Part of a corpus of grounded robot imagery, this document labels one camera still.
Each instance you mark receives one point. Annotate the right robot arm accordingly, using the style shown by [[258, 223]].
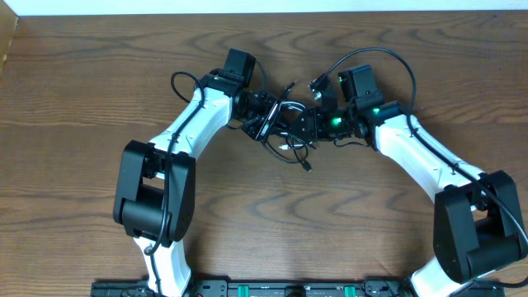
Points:
[[478, 226]]

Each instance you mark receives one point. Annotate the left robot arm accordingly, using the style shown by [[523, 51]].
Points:
[[156, 188]]

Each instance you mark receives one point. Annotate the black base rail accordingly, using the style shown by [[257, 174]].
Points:
[[222, 288]]

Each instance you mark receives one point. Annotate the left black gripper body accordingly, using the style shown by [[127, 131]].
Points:
[[261, 115]]

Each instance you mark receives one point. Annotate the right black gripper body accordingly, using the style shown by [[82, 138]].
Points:
[[330, 124]]

